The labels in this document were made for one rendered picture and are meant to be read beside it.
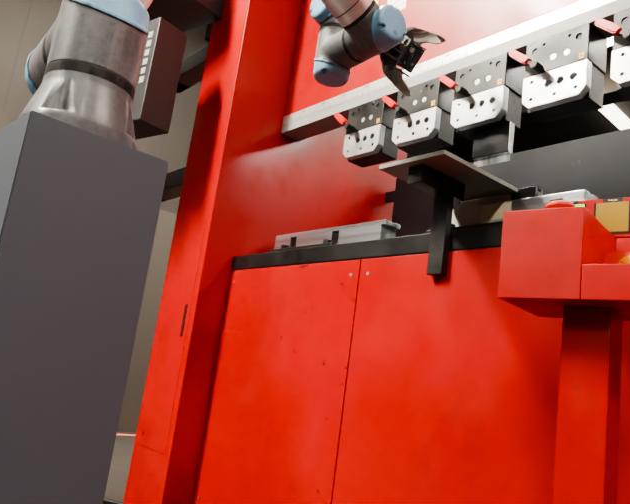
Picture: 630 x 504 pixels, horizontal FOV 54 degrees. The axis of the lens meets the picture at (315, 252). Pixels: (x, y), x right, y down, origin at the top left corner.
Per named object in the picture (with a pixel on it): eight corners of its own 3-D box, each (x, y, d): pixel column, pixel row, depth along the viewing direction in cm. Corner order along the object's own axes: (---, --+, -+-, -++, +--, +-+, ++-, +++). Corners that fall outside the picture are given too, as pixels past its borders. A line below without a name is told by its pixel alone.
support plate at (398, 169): (378, 169, 137) (379, 165, 137) (452, 203, 153) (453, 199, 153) (444, 153, 123) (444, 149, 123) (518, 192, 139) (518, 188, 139)
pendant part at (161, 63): (58, 136, 221) (79, 44, 228) (87, 149, 230) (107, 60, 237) (139, 118, 194) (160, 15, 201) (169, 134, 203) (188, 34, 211)
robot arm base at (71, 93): (39, 116, 72) (57, 39, 74) (-3, 140, 83) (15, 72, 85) (154, 160, 82) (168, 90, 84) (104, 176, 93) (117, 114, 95)
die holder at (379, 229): (271, 263, 204) (275, 235, 206) (286, 267, 208) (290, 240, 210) (382, 253, 166) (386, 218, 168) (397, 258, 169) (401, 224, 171)
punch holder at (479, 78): (449, 129, 156) (455, 69, 159) (469, 141, 161) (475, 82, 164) (501, 115, 144) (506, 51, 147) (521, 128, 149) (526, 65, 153)
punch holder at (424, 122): (390, 145, 171) (397, 90, 174) (411, 155, 176) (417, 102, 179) (433, 134, 159) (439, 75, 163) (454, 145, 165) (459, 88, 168)
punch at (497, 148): (471, 166, 152) (474, 130, 154) (476, 169, 153) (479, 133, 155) (507, 159, 144) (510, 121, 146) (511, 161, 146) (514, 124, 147)
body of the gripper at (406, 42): (410, 79, 142) (373, 57, 134) (391, 66, 148) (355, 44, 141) (429, 49, 139) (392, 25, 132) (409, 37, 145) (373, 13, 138)
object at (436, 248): (397, 265, 128) (408, 166, 133) (442, 279, 137) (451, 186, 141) (412, 264, 125) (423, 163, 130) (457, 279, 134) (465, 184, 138)
